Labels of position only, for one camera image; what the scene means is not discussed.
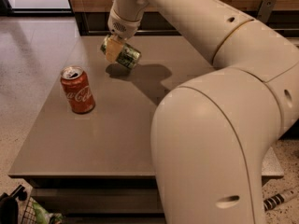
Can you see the green soda can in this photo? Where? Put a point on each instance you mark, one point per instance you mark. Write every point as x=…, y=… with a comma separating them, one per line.
x=128, y=57

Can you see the red Coca-Cola can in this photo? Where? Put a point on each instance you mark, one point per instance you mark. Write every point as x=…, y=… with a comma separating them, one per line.
x=77, y=89

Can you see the right metal bracket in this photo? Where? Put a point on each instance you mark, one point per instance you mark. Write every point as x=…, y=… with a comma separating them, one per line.
x=265, y=10

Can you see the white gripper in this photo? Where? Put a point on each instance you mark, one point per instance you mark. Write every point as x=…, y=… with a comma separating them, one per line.
x=122, y=26

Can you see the green bag in basket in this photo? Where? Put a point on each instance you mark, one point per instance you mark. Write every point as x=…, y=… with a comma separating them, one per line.
x=44, y=217

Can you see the grey table drawer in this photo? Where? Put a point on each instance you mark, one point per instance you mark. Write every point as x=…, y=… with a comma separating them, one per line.
x=99, y=201

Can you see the black wire basket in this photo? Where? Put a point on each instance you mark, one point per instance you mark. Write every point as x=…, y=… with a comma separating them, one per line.
x=10, y=210

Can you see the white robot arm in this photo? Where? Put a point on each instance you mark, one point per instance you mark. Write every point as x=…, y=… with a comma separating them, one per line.
x=210, y=134

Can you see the striped black white tube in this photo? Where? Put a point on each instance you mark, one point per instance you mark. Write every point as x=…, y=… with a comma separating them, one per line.
x=271, y=201

